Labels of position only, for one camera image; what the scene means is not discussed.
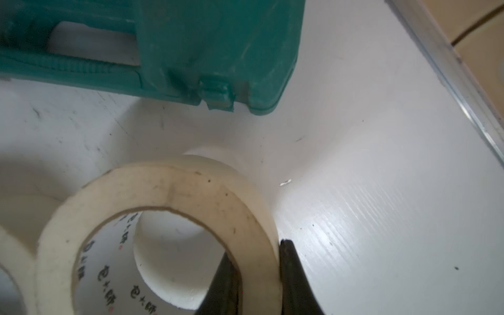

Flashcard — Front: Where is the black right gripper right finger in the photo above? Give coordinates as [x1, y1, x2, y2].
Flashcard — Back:
[279, 239, 324, 315]

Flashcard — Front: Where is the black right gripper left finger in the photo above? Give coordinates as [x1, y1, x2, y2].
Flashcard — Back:
[195, 253, 240, 315]

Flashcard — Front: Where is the cream masking tape roll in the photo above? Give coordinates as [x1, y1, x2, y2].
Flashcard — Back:
[35, 155, 282, 314]
[1, 194, 61, 314]

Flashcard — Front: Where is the green tool case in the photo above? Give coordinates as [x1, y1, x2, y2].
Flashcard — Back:
[1, 1, 305, 116]

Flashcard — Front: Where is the aluminium frame rail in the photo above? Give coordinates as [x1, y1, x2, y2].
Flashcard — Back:
[386, 1, 503, 165]

